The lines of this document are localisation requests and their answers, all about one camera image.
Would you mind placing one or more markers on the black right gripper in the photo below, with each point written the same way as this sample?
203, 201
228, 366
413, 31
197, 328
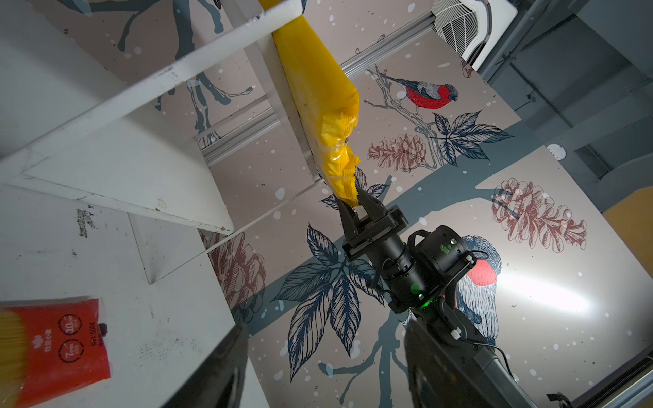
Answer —
377, 234

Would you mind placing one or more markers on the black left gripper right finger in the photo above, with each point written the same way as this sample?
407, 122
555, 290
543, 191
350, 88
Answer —
441, 376

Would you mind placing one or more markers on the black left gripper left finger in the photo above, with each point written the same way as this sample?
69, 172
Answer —
219, 381

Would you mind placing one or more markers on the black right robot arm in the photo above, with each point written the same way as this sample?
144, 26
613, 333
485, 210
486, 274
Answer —
424, 281

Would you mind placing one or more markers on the white two-tier shelf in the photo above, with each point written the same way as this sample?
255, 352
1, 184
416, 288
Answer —
70, 129

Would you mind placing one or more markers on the red spaghetti pack rear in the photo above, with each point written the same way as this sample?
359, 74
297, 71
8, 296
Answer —
50, 349

